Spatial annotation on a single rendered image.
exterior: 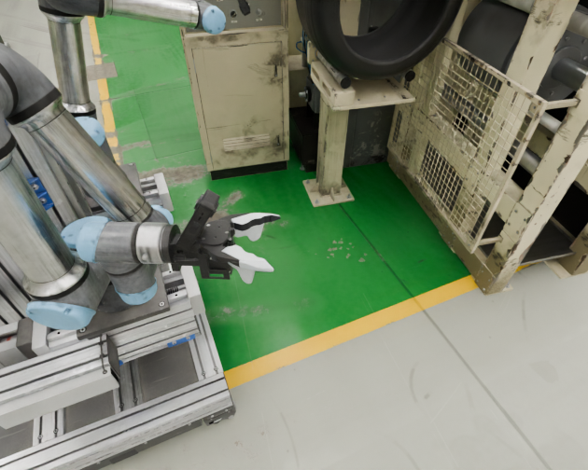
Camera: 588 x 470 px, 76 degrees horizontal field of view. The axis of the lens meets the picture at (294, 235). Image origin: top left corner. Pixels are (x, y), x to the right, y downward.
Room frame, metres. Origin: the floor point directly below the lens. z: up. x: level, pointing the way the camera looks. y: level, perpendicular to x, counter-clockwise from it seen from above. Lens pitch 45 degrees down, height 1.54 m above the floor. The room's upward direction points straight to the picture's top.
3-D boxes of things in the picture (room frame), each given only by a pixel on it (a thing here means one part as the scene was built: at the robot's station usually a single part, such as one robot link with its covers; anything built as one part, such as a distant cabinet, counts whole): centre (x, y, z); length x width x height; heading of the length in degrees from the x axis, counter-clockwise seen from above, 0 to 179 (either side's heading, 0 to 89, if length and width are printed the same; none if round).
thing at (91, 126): (1.08, 0.67, 0.88); 0.13 x 0.12 x 0.14; 33
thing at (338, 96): (1.67, -0.16, 0.84); 0.36 x 0.09 x 0.06; 14
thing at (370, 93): (1.70, -0.30, 0.80); 0.37 x 0.36 x 0.02; 104
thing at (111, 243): (0.48, 0.33, 1.04); 0.11 x 0.08 x 0.09; 88
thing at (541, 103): (1.56, -0.68, 0.65); 0.90 x 0.02 x 0.70; 14
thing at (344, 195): (1.94, -0.22, 0.02); 0.27 x 0.27 x 0.04; 14
